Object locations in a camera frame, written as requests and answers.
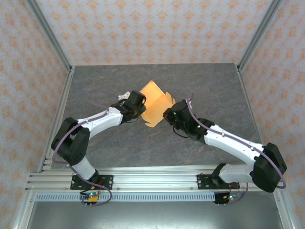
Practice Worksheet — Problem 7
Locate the aluminium extrusion base beam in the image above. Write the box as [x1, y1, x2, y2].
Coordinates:
[25, 163, 286, 192]

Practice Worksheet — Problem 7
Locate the thin black right camera cable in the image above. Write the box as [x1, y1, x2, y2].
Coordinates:
[173, 125, 191, 139]

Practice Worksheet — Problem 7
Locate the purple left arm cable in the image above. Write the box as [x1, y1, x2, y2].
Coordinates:
[52, 88, 113, 207]

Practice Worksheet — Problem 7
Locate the slotted grey cable duct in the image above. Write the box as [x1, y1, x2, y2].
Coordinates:
[35, 192, 216, 202]

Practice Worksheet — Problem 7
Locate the grey metal sheet panel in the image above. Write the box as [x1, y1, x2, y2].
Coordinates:
[26, 201, 282, 229]

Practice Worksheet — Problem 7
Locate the aluminium frame post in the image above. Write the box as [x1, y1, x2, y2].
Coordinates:
[273, 190, 294, 229]
[25, 0, 76, 72]
[13, 190, 36, 229]
[237, 0, 284, 72]

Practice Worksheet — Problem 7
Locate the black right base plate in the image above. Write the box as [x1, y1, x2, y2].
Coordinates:
[197, 174, 241, 190]

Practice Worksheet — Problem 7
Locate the connector board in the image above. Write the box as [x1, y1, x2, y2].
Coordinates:
[223, 192, 244, 203]
[80, 190, 101, 203]

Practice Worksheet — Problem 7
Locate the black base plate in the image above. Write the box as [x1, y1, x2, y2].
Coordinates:
[197, 174, 241, 190]
[70, 175, 114, 190]

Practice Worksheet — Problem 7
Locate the aluminium table side rail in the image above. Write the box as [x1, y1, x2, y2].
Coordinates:
[37, 65, 76, 174]
[235, 63, 265, 146]

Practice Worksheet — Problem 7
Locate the left connector board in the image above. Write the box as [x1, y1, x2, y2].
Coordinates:
[80, 190, 101, 203]

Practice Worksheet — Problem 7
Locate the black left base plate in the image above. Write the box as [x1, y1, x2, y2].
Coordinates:
[70, 175, 114, 190]

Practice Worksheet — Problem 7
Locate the right connector board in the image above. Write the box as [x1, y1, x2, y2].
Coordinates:
[223, 192, 244, 203]

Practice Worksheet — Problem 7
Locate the orange paper box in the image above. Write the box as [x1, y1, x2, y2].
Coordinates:
[139, 80, 176, 127]

